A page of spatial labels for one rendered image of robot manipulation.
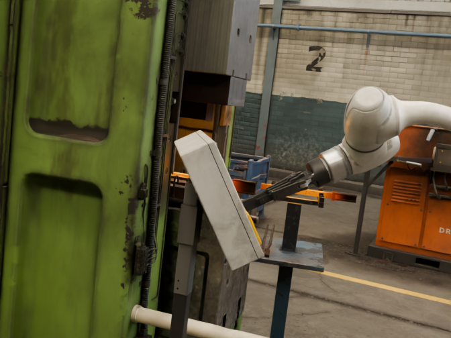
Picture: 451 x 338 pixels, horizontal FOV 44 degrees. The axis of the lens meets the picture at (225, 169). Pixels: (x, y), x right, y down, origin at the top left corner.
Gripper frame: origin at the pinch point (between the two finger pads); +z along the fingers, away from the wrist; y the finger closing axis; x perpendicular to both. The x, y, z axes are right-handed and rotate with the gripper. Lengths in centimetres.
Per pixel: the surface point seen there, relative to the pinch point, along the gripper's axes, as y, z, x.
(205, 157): -26.9, 8.8, 20.3
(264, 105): 826, -157, -66
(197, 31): 35, -8, 49
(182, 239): -10.8, 21.3, 1.7
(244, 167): 404, -40, -70
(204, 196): -26.9, 12.3, 12.7
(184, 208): -10.7, 17.7, 8.5
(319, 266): 64, -19, -52
